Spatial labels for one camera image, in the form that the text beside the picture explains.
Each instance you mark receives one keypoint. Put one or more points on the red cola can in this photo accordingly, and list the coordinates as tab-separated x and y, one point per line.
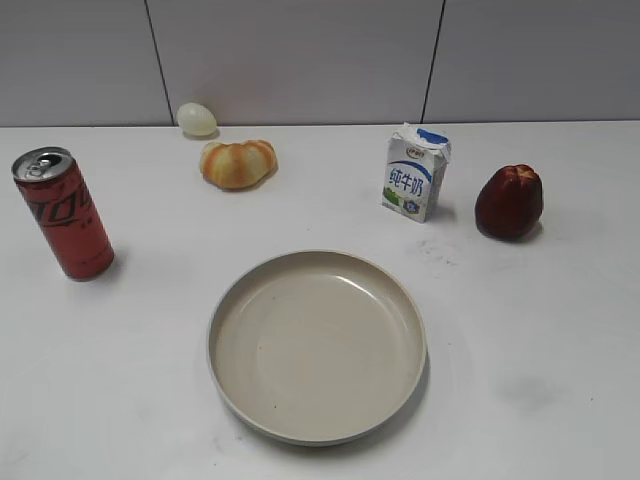
52	185

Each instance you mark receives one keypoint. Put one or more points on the beige round plate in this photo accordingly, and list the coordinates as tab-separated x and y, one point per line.
316	348

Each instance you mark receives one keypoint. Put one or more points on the peeled orange segments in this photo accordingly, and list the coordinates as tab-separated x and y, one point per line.
237	166

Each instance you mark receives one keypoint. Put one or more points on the white milk carton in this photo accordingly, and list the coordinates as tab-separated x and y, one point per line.
416	163

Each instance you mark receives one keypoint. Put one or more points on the white egg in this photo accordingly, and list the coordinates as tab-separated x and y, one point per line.
196	120

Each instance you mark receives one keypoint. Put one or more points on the dark red wax apple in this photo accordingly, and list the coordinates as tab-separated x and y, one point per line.
511	203

